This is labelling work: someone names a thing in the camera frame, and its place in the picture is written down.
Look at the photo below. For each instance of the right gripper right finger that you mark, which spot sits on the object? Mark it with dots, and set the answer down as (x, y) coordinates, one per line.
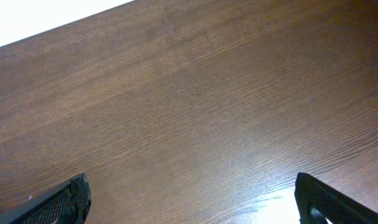
(317, 202)

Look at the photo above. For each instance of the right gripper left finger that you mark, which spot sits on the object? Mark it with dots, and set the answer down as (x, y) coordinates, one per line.
(68, 202)

